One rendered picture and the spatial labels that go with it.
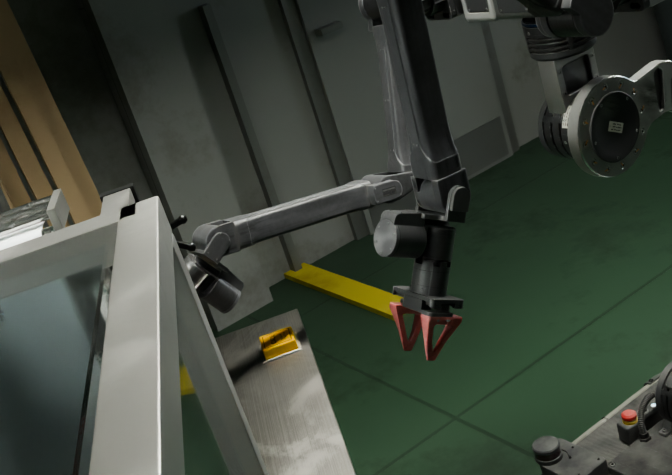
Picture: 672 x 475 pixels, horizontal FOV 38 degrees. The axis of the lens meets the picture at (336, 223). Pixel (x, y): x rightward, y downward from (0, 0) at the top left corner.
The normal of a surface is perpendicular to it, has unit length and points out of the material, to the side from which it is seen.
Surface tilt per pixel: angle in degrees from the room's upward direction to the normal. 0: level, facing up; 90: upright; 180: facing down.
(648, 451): 0
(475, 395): 0
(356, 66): 90
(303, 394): 0
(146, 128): 90
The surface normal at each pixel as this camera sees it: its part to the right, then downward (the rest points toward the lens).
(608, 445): -0.29, -0.89
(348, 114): 0.54, 0.15
